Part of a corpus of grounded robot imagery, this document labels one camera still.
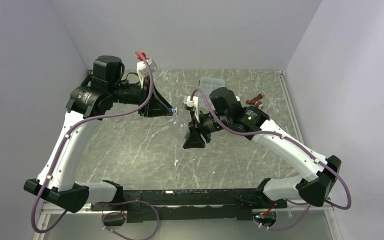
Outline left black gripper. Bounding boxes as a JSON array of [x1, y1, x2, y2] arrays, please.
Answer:
[[109, 75, 173, 118]]

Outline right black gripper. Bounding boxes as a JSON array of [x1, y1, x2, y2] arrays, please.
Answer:
[[183, 109, 231, 148]]

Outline clear plastic bottle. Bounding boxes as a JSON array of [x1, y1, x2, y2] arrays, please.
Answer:
[[166, 113, 190, 142]]

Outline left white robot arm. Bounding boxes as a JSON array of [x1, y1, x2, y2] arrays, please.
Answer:
[[23, 52, 174, 213]]

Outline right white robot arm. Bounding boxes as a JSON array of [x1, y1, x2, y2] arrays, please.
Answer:
[[183, 87, 342, 208]]

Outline clear plastic screw box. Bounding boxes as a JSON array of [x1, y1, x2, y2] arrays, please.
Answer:
[[198, 76, 226, 96]]

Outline brown pipe fitting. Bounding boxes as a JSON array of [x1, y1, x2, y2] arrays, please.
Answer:
[[245, 93, 264, 110]]

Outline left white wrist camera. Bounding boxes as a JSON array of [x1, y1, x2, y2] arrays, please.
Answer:
[[136, 51, 158, 88]]

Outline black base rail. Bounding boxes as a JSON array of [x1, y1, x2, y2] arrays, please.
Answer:
[[90, 188, 288, 223]]

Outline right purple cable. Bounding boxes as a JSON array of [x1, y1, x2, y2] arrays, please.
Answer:
[[189, 87, 353, 211]]

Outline purple cable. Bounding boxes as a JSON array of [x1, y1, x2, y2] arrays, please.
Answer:
[[30, 51, 156, 234], [189, 87, 353, 211]]

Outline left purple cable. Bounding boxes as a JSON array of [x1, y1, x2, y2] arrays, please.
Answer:
[[30, 51, 156, 234]]

